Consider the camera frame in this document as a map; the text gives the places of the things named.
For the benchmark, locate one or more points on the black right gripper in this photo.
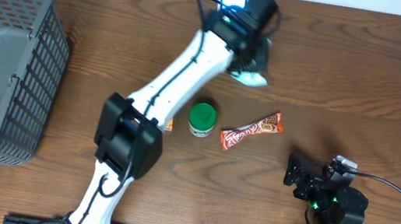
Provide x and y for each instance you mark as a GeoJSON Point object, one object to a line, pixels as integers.
{"type": "Point", "coordinates": [311, 182]}

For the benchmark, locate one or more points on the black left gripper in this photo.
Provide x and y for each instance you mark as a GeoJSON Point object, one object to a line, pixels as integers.
{"type": "Point", "coordinates": [262, 70]}

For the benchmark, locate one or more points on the teal wipes packet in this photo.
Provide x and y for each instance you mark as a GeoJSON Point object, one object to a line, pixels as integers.
{"type": "Point", "coordinates": [251, 79]}

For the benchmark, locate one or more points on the orange candy bar wrapper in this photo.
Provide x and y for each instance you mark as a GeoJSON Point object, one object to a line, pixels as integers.
{"type": "Point", "coordinates": [270, 124]}

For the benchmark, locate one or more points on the green lid jar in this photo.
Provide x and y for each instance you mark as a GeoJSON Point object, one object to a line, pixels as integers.
{"type": "Point", "coordinates": [202, 119]}

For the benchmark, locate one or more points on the small orange snack box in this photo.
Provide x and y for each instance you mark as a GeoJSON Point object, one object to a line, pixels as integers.
{"type": "Point", "coordinates": [169, 126]}

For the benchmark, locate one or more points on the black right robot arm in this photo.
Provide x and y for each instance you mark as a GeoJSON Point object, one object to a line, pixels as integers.
{"type": "Point", "coordinates": [349, 204]}

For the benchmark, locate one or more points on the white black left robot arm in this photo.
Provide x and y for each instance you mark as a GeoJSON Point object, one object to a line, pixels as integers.
{"type": "Point", "coordinates": [129, 134]}

